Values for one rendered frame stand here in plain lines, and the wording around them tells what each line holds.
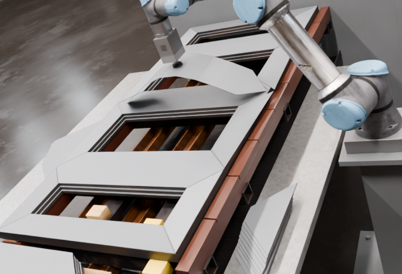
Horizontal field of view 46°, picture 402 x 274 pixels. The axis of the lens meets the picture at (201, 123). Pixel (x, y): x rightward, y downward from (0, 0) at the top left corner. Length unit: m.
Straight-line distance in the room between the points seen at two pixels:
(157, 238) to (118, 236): 0.13
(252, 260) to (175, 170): 0.39
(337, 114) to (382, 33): 1.12
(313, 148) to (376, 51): 0.96
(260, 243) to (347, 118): 0.43
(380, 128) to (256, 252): 0.56
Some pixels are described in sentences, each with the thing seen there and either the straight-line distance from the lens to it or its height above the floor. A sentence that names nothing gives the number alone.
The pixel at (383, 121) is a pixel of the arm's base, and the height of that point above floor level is 0.78.
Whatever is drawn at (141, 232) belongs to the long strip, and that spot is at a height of 0.85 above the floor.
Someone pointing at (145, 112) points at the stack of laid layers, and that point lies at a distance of 1.98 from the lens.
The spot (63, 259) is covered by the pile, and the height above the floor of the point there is 0.85.
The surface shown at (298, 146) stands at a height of 0.68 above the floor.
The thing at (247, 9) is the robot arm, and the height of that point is 1.25.
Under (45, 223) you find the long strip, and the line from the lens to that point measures 1.64.
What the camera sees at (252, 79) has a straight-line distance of 1.82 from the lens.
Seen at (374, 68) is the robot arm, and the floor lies 0.96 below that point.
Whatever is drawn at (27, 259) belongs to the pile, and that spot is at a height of 0.85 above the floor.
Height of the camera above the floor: 1.67
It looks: 28 degrees down
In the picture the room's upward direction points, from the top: 22 degrees counter-clockwise
